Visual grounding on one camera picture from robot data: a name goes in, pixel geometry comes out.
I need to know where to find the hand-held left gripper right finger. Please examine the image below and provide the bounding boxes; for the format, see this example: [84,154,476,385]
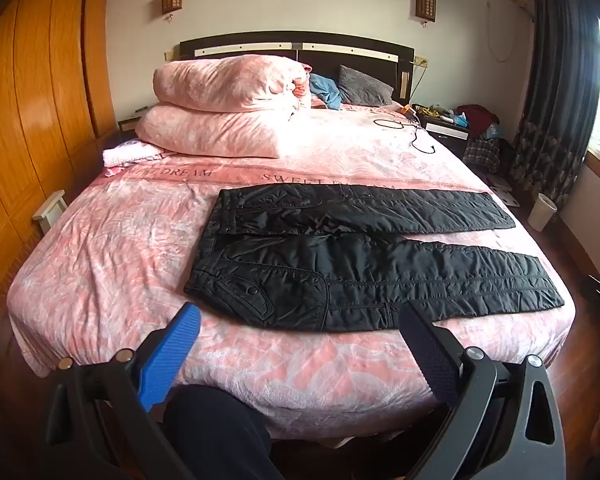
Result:
[397,301,567,480]

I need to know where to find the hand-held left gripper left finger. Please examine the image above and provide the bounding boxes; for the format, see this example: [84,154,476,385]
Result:
[42,301,203,480]

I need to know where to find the black quilted pants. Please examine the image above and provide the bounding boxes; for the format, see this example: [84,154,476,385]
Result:
[184,183,566,335]

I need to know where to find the person's dark trouser leg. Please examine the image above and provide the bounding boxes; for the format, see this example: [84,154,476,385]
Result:
[162,385,286,480]

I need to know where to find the white waste bin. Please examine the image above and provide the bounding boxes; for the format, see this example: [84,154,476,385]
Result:
[527,193,558,232]

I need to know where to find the bed with pink floral sheet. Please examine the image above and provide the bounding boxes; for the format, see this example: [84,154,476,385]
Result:
[7,97,578,441]

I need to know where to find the white stool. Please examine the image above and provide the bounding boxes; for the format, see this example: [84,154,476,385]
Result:
[485,175,521,208]
[32,190,68,235]

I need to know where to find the pile of clothes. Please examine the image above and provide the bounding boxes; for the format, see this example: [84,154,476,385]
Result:
[455,104,503,173]

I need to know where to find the pink knitted cloth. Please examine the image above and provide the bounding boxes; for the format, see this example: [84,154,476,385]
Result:
[102,141,163,168]

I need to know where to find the dark patterned curtain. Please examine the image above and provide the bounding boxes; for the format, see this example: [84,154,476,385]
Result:
[510,0,600,206]

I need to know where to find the dark bedside table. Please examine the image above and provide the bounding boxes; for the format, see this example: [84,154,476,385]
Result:
[420,105,473,158]
[117,107,148,141]

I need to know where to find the folded pink duvet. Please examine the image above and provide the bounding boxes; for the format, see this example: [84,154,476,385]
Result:
[135,55,313,159]

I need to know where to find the grey pillow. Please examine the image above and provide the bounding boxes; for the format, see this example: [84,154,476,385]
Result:
[337,65,396,107]

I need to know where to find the blue cloth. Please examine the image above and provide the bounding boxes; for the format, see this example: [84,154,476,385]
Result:
[308,74,343,110]

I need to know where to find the orange wooden wardrobe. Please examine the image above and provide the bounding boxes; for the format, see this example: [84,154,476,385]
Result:
[0,0,118,281]

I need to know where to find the dark wooden headboard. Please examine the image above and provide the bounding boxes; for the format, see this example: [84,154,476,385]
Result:
[179,31,416,106]

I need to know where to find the black cable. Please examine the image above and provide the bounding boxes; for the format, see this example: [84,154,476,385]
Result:
[372,110,436,153]

